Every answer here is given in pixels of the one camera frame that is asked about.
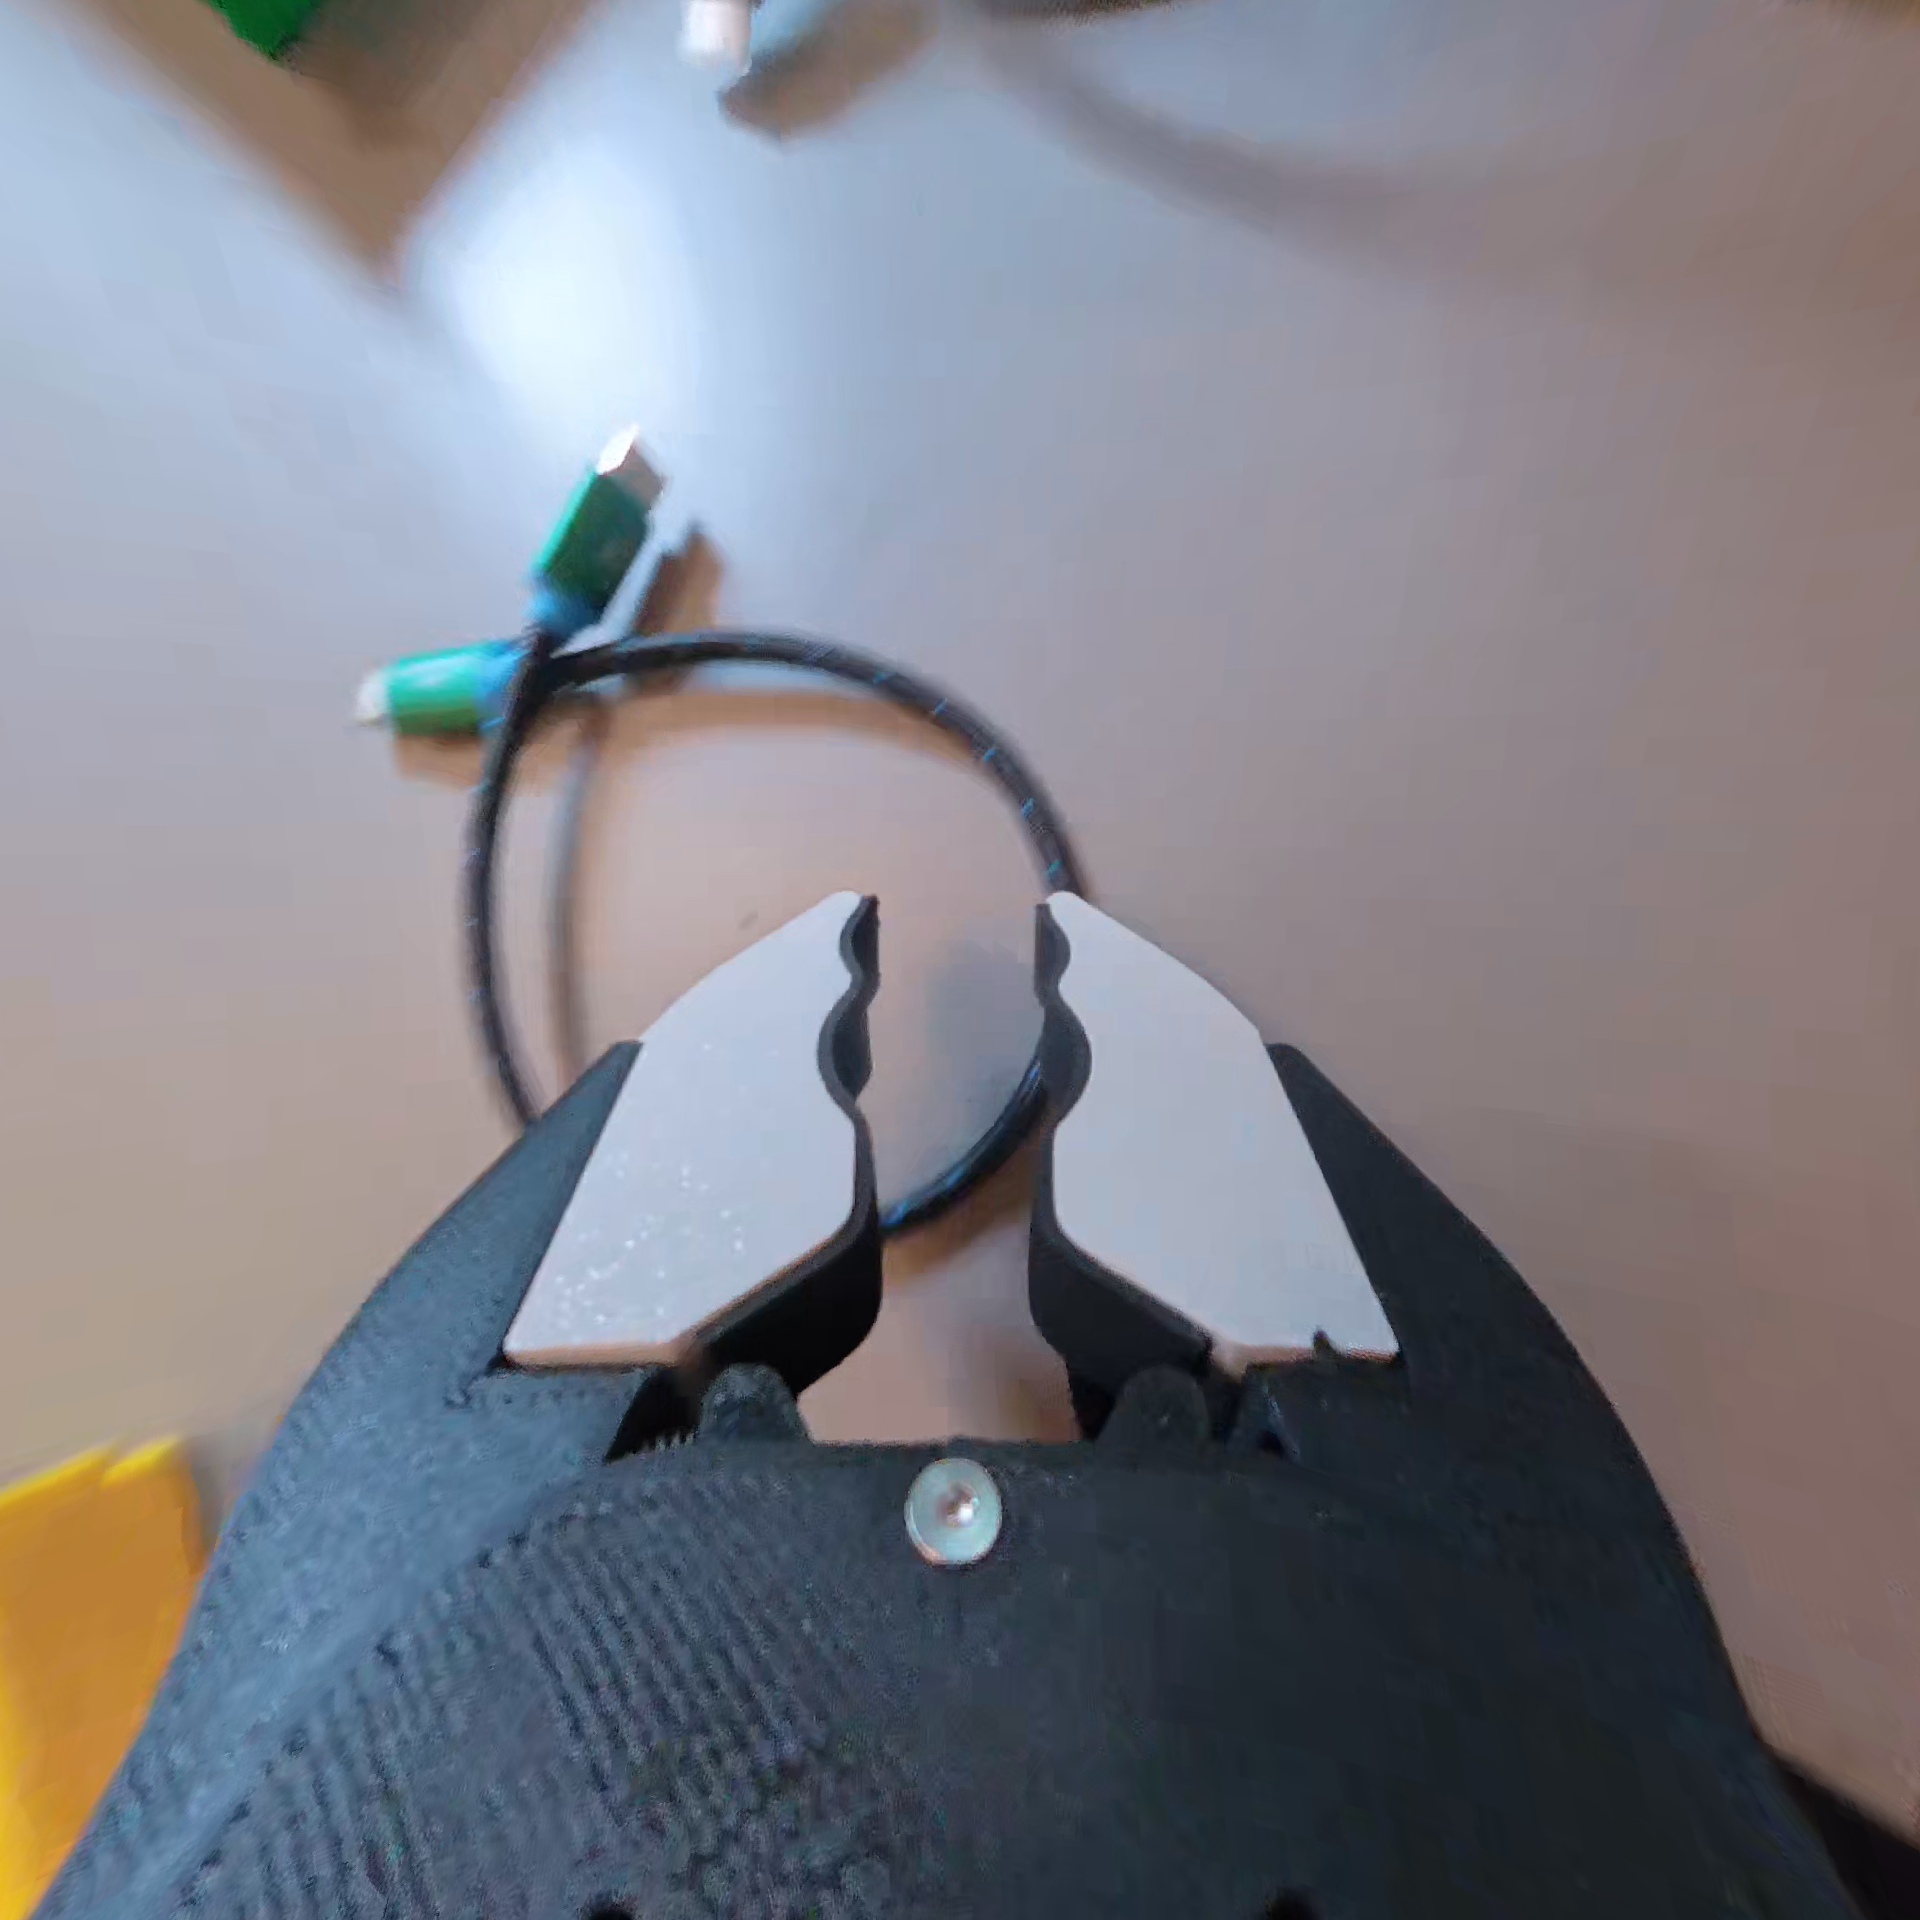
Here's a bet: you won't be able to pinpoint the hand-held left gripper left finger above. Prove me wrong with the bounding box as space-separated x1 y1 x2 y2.
502 889 886 1442

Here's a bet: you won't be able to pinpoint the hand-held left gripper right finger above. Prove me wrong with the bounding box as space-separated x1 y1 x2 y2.
1026 891 1402 1442

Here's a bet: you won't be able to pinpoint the black hdmi cable green plugs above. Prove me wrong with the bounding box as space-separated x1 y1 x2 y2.
353 423 1086 1244

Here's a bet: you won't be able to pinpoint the yellow plastic bin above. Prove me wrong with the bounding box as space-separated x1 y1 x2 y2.
0 1431 207 1920

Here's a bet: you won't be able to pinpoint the green plastic bin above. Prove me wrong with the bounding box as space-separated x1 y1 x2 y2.
201 0 329 63

